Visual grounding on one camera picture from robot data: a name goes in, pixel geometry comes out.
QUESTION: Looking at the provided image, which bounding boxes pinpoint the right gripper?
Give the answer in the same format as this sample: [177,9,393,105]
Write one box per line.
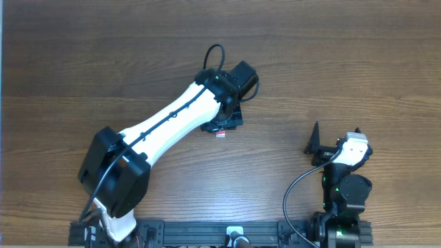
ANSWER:
[303,121,373,172]

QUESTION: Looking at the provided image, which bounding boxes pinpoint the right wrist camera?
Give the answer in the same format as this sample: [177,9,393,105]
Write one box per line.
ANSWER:
[333,132,369,166]

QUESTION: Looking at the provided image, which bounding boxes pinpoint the mounting rail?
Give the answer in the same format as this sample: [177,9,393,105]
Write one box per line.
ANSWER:
[68,219,373,248]

